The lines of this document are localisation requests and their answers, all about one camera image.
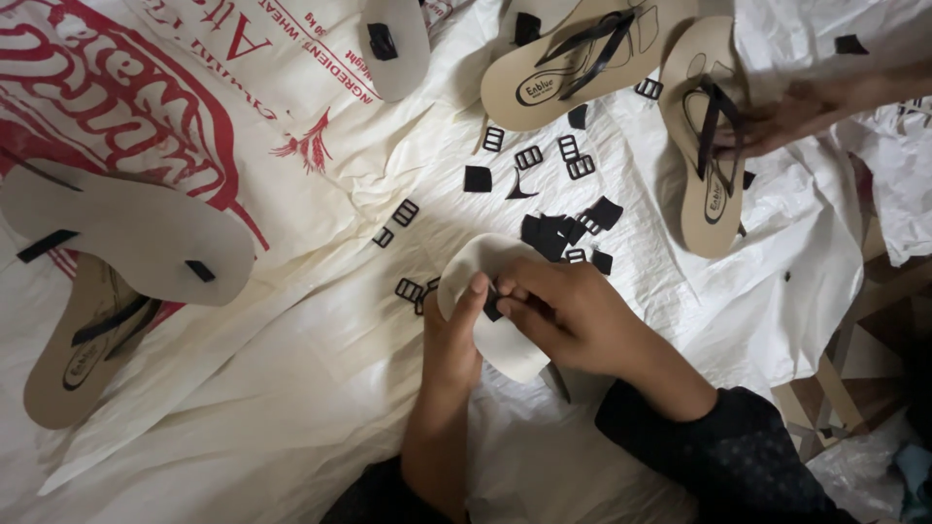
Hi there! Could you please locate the person's right hand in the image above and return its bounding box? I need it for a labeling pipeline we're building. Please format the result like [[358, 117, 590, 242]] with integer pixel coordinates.
[[495, 258, 658, 381]]

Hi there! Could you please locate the person's left hand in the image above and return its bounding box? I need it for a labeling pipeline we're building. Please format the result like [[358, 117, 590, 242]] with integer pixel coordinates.
[[421, 273, 491, 393]]

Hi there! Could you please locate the small beige sandal sole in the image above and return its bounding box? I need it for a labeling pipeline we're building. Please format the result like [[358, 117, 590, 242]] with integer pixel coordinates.
[[436, 233, 552, 385]]

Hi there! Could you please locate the plain white woven sack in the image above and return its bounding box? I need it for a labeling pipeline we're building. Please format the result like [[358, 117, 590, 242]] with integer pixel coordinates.
[[36, 0, 867, 524]]

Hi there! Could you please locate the curved black offcut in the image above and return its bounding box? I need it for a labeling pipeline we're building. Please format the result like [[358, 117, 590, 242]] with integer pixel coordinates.
[[504, 167, 540, 201]]

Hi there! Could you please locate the clear plastic bag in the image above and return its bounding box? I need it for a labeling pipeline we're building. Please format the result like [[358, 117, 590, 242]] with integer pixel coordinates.
[[807, 411, 932, 524]]

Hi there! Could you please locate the white sack with red print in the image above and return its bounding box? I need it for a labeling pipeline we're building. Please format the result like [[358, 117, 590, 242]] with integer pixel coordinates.
[[0, 0, 482, 524]]

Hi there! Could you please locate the crumpled white plastic sheet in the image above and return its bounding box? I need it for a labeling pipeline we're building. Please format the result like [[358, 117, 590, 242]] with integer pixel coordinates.
[[732, 0, 932, 267]]

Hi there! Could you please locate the pile of black strap pieces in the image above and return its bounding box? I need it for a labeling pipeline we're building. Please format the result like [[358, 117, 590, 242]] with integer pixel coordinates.
[[520, 196, 625, 277]]

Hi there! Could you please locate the beige sandal with black straps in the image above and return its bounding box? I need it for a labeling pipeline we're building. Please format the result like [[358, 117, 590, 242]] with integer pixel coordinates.
[[22, 252, 166, 431], [658, 15, 752, 260], [480, 0, 699, 132]]

